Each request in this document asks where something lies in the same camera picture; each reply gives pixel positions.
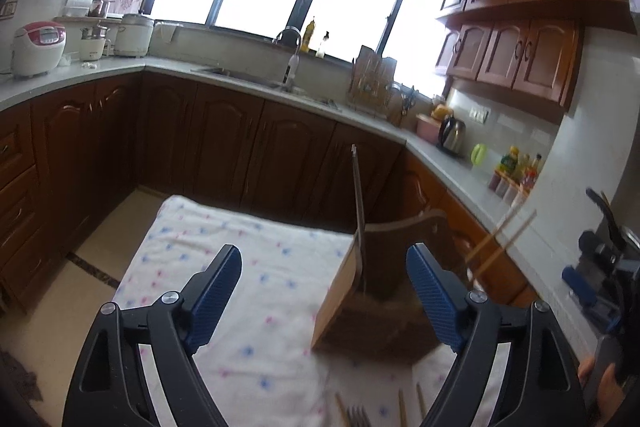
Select metal chopstick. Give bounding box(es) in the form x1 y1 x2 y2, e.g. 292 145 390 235
354 146 368 295
351 145 365 293

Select white red rice cooker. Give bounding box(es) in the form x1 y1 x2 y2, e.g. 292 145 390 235
11 21 67 79

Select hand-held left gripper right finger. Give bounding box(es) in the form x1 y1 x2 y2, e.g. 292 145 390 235
406 243 587 427

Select wooden utensil holder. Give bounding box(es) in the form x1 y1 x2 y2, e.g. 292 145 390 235
311 208 468 365

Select white floral tablecloth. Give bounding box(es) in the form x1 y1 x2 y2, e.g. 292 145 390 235
112 194 511 427

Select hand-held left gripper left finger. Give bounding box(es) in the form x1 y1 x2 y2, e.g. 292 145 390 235
62 244 243 427

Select wooden base cabinets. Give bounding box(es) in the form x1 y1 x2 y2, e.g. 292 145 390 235
0 72 541 313

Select white cylindrical cooker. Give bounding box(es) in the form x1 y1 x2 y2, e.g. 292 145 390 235
114 12 155 56

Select yellow oil bottle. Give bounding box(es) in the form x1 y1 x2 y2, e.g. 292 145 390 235
301 17 317 54

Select grey kitchen countertop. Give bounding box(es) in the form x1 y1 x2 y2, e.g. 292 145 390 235
0 54 601 343

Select spice jar set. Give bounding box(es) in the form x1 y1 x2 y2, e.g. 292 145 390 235
489 172 531 208

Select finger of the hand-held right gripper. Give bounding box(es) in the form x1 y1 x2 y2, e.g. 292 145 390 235
585 297 621 323
561 232 621 297

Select small white kitchen appliance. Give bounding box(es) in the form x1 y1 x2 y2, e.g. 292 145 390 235
79 23 112 62

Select short wooden wall cabinets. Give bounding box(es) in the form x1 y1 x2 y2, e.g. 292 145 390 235
434 18 581 110

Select chrome faucet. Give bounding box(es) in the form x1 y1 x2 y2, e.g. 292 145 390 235
272 28 303 90

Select scissors and knife holder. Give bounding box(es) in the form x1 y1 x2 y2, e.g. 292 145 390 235
397 84 418 128

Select row of condiment bottles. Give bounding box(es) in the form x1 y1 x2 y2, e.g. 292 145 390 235
495 146 543 188

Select steel sink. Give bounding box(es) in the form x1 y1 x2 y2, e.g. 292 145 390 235
192 66 341 110

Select steel electric kettle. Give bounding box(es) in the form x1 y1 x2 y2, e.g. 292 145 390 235
438 116 467 155

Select person's right hand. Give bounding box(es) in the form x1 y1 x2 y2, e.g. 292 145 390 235
577 356 632 424

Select pink container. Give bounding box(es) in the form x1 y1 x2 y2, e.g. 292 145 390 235
416 114 443 142

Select dish rack with cutting boards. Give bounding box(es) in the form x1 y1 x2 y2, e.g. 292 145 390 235
348 45 401 120

